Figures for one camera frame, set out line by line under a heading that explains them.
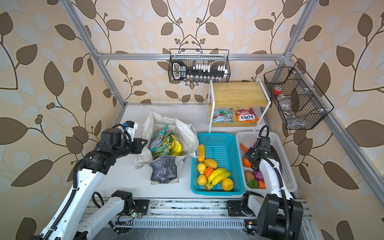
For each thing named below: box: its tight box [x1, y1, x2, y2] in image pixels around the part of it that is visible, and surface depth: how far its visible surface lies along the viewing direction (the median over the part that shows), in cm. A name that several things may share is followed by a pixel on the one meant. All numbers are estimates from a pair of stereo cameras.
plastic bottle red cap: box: [272, 86, 293, 115], surface depth 80 cm
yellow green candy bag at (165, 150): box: [152, 130, 173, 158], surface depth 86 cm
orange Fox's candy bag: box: [235, 107, 259, 123], surface depth 92 cm
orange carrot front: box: [258, 180, 266, 189], surface depth 77 cm
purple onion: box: [253, 170, 265, 183], surface depth 80 cm
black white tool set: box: [171, 60, 228, 82], surface depth 86 cm
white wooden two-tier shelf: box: [208, 79, 272, 133], surface depth 85 cm
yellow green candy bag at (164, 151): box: [151, 146, 170, 161], surface depth 85 cm
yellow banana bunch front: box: [208, 167, 232, 189], surface depth 79 cm
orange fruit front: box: [222, 178, 234, 191], surface depth 79 cm
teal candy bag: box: [150, 125, 169, 152], surface depth 84 cm
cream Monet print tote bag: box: [134, 109, 199, 184], surface depth 78 cm
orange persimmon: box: [204, 167, 214, 180], surface depth 82 cm
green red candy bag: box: [212, 107, 234, 124], surface depth 91 cm
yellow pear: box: [197, 162, 207, 175], surface depth 86 cm
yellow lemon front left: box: [197, 174, 208, 186], surface depth 81 cm
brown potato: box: [244, 170, 256, 182], surface depth 80 cm
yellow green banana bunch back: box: [169, 134, 183, 156], surface depth 88 cm
